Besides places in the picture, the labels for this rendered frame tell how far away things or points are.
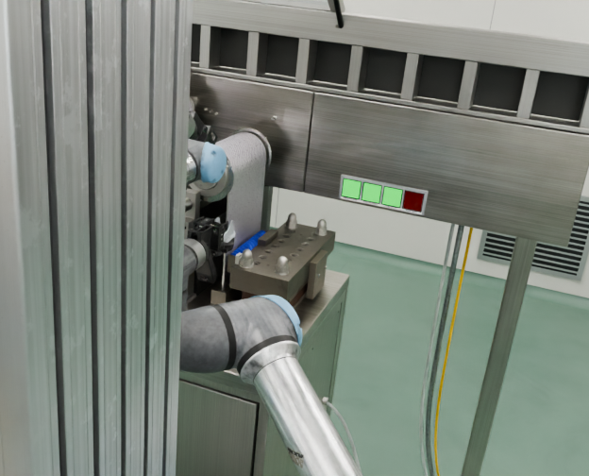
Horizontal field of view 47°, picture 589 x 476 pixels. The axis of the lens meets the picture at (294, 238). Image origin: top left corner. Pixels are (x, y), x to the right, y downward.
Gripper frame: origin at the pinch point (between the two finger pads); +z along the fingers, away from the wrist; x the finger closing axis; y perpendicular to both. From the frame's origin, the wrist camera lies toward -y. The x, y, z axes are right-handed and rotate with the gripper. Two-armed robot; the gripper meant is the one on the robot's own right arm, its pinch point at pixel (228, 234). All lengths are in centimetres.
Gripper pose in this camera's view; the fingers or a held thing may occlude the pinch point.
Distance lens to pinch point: 180.3
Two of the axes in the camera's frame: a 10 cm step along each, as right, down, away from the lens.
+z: 3.5, -3.2, 8.8
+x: -9.3, -2.1, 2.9
